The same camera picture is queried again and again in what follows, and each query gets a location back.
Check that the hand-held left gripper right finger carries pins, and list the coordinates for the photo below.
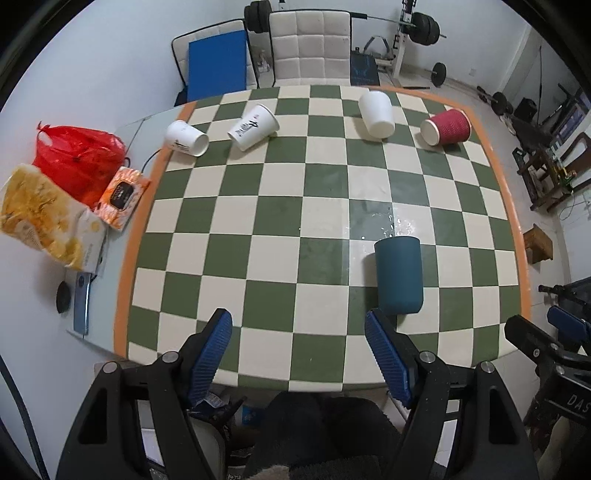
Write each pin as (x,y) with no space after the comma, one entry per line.
(388,360)

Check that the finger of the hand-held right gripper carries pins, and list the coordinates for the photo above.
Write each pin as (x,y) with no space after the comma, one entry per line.
(567,322)
(531,337)

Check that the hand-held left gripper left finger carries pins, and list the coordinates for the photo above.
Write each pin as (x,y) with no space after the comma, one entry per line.
(211,350)

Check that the teal cup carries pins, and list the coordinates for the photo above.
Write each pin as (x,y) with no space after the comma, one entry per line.
(400,277)

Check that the short white printed paper cup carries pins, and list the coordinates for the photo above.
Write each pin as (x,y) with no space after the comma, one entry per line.
(184,136)

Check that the red ribbed paper cup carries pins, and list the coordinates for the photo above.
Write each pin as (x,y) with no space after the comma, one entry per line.
(450,127)

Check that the tall white printed paper cup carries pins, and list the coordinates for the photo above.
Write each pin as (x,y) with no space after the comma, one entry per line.
(256,127)

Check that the plain white paper cup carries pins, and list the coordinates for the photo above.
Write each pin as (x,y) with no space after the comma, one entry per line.
(377,113)

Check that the small wooden stool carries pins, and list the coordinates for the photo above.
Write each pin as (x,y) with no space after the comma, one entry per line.
(538,242)

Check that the person's legs in dark pants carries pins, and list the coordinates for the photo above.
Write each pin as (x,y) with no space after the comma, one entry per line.
(323,434)

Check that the blue smartphone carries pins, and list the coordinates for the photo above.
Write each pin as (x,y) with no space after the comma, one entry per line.
(82,302)

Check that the dark wooden chair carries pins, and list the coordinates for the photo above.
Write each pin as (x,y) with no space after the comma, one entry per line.
(551,173)

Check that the green white checkered table mat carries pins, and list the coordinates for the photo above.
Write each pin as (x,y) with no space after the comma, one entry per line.
(314,221)

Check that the black round cap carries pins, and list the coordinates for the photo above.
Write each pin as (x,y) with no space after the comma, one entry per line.
(63,297)

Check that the orange wet wipes packet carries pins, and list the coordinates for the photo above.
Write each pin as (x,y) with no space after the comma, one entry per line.
(121,196)

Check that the black speaker box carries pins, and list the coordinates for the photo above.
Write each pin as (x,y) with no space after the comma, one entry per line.
(525,110)

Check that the yellow snack bag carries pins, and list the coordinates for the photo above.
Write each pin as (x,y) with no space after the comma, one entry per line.
(44,212)

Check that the pair of black dumbbells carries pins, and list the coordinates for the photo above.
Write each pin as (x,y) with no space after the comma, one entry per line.
(498,102)

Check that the red plastic bag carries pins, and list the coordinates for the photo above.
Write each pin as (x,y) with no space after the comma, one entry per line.
(76,161)

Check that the black dumbbell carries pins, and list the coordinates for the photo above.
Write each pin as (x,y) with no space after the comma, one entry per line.
(439,74)

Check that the blue foam mat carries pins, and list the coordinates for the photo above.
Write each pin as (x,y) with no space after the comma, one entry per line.
(216,62)

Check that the black blue floor mat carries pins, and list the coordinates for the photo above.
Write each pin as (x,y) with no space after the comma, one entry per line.
(364,68)

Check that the chair with blue cushion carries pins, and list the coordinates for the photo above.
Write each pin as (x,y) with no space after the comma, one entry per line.
(180,50)

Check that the white padded chair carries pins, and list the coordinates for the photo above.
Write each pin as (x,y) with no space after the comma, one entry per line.
(310,48)

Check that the white weight rack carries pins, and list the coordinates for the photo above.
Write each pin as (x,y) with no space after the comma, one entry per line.
(400,41)

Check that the barbell with black plates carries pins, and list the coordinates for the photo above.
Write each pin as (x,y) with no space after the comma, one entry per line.
(425,28)

